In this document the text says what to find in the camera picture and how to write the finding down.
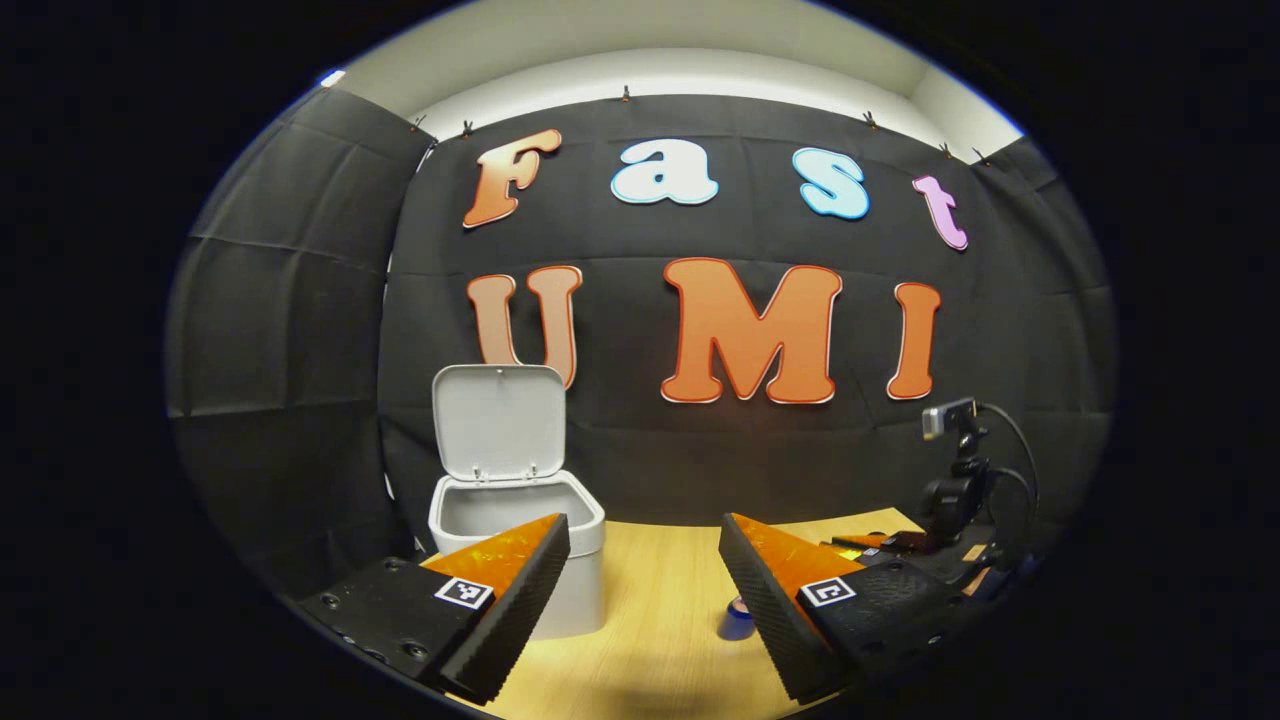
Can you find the wooden desktop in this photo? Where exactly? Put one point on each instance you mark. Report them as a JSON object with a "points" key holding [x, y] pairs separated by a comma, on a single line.
{"points": [[660, 600]]}

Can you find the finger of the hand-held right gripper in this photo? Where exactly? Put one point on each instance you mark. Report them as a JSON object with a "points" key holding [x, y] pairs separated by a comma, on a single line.
{"points": [[858, 552], [875, 540]]}

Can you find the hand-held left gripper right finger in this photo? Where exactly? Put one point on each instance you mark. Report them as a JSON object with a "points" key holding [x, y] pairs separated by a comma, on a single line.
{"points": [[765, 610]]}

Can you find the row of small cloth clips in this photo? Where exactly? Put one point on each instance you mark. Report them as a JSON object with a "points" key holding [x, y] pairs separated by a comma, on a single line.
{"points": [[625, 94]]}

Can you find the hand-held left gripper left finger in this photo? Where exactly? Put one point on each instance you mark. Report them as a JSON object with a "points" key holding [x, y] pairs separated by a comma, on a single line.
{"points": [[520, 615]]}

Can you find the white desktop garbage bin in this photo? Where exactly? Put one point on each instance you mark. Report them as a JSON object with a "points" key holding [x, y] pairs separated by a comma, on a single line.
{"points": [[500, 420]]}

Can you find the blue pop can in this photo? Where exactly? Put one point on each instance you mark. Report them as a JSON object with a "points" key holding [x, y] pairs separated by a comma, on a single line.
{"points": [[738, 622]]}

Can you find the ceiling light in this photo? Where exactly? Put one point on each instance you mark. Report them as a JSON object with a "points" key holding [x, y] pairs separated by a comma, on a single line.
{"points": [[332, 77]]}

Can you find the black backdrop cloth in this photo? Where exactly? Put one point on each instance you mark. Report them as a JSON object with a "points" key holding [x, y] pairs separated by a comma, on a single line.
{"points": [[800, 460]]}

